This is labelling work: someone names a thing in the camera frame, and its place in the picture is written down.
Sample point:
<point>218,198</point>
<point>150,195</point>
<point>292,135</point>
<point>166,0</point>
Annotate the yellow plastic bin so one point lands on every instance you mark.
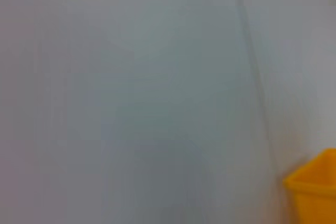
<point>315,190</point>

